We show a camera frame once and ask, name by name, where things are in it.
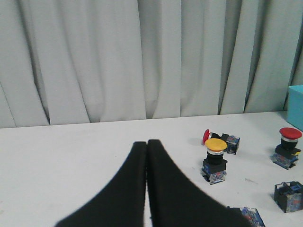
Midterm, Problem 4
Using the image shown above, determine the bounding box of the red button lying on table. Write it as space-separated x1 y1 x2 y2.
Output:
202 129 240 155

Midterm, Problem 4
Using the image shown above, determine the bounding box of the red button placed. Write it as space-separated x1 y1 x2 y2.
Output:
271 127 302 170

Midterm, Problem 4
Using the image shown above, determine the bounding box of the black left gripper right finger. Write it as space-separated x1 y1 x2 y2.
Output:
147 140 250 227

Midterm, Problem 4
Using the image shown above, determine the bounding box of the light blue plastic box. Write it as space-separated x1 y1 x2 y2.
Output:
287 85 303 131

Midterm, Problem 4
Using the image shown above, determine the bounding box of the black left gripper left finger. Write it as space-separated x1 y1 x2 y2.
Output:
56 141 146 227

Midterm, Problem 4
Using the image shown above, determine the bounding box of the white pleated curtain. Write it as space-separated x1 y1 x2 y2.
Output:
0 0 303 128

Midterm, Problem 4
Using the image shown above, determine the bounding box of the green button near centre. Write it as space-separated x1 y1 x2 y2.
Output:
274 181 303 213

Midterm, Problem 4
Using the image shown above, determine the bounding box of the yellow button picked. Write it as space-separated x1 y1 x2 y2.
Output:
202 138 227 185

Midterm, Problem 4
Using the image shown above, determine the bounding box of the green button at left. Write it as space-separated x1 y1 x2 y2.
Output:
227 206 266 227

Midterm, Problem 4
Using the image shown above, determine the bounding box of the green button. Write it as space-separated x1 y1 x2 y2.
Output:
274 181 303 213
227 206 266 227

